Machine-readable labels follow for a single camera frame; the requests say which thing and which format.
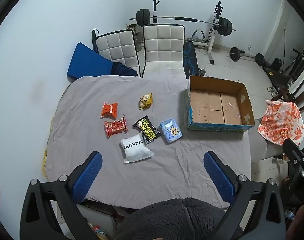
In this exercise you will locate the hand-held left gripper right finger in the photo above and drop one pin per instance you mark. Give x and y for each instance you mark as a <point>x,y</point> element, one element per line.
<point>218,177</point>

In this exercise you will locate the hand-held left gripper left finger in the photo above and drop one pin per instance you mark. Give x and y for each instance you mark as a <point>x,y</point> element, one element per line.
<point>89,175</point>

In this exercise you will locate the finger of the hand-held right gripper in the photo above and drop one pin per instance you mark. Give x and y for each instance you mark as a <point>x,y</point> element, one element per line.
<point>296,150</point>

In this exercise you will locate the white soft pouch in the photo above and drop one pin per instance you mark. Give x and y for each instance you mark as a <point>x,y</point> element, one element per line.
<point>136,148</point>

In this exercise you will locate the red patterned tissue packet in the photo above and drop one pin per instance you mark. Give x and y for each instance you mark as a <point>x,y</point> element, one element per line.
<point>115,127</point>

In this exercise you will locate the light blue tissue packet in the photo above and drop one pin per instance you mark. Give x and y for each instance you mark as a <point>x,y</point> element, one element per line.
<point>170,131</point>

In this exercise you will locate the cardboard box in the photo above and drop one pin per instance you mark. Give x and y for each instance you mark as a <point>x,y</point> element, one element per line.
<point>212,110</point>

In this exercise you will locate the orange snack packet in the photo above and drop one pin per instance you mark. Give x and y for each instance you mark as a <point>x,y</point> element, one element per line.
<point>109,110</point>

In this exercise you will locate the black shoe wipes packet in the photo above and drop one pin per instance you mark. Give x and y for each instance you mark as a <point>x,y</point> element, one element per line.
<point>147,130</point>

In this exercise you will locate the yellow snack packet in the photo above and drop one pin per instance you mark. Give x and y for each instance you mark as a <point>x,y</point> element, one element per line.
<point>145,101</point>

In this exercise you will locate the person's right forearm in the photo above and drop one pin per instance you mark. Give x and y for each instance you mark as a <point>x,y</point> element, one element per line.
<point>301,221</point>

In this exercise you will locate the orange floral cloth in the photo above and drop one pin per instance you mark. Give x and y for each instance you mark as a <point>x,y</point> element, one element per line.
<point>282,122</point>

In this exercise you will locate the grey tablecloth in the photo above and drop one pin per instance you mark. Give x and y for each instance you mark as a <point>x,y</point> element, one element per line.
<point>167,167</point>

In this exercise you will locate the grey fuzzy clothing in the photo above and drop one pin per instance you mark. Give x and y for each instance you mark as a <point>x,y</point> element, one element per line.
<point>179,220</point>

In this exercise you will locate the dark wooden chair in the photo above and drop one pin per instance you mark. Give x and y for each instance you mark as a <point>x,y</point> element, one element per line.
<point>302,90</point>

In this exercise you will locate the black box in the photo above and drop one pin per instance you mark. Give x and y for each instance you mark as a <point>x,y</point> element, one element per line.
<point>276,64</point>

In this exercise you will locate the blue foam mat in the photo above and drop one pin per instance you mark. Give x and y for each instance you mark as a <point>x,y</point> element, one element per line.
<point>89,65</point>

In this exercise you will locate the dark blue cloth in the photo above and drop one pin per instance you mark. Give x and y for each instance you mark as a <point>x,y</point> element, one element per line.
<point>124,70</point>

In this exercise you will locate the short barbell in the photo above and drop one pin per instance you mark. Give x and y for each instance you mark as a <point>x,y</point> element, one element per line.
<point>235,53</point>

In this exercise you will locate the black weight bench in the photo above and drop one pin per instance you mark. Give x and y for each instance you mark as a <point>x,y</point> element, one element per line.
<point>190,55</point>

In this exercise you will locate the white quilted chair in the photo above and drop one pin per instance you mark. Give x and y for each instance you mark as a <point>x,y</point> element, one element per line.
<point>114,47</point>
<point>163,45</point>

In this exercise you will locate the white barbell rack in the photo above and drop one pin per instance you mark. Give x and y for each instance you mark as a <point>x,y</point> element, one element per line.
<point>214,37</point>

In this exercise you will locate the barbell with black plates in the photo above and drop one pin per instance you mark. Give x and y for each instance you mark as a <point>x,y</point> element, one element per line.
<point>182,18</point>

